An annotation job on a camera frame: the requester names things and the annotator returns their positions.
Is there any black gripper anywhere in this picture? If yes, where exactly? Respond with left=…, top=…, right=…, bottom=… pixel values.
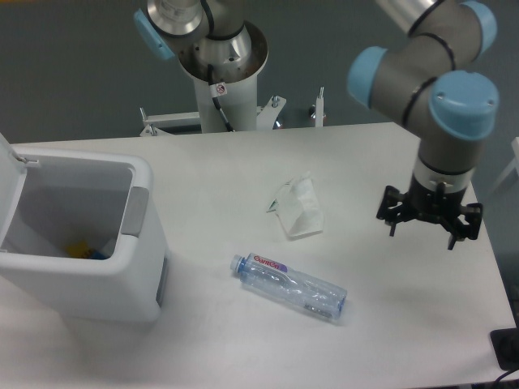
left=376, top=176, right=483, bottom=250

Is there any white trash can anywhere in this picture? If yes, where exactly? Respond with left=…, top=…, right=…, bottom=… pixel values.
left=1, top=145, right=169, bottom=322

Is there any white trash can lid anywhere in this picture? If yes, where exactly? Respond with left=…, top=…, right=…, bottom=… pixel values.
left=0, top=135, right=28, bottom=244

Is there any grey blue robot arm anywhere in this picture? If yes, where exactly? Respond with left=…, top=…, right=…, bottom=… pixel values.
left=134, top=1, right=500, bottom=244

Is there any white furniture piece right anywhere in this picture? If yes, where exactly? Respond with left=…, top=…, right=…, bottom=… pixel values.
left=491, top=137, right=519, bottom=194

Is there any white tissue pack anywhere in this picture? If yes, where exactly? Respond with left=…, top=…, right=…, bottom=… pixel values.
left=266, top=171, right=324, bottom=240

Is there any black device at edge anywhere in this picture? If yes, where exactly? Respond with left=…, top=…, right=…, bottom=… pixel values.
left=490, top=328, right=518, bottom=370

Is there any clear plastic water bottle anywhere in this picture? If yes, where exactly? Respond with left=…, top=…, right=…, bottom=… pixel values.
left=230, top=253, right=347, bottom=320

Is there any blue item in bin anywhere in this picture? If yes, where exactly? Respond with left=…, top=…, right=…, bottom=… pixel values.
left=88, top=250, right=107, bottom=260

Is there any yellow item in bin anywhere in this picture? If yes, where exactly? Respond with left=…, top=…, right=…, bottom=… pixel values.
left=66, top=240, right=92, bottom=259

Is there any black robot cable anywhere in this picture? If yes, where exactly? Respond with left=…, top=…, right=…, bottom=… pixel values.
left=205, top=62, right=236, bottom=133

